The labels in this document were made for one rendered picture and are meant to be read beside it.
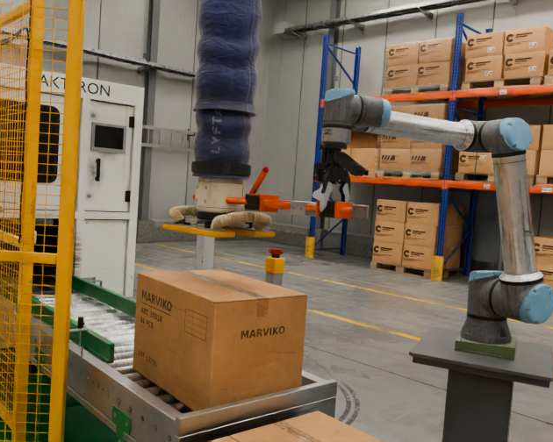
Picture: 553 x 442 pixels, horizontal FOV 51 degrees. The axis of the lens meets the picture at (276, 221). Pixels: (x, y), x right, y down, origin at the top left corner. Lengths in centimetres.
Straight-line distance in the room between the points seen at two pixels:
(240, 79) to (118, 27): 994
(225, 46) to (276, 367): 116
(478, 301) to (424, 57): 801
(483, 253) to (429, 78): 317
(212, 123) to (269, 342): 81
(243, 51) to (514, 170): 105
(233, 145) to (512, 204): 102
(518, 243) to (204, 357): 117
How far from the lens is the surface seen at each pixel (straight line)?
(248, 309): 201
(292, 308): 213
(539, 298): 227
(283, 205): 192
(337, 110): 179
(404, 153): 1006
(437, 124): 217
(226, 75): 216
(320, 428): 207
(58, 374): 254
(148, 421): 209
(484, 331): 241
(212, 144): 215
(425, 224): 986
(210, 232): 204
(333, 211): 176
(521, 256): 225
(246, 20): 222
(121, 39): 1204
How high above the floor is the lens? 134
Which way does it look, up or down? 4 degrees down
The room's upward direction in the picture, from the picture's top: 4 degrees clockwise
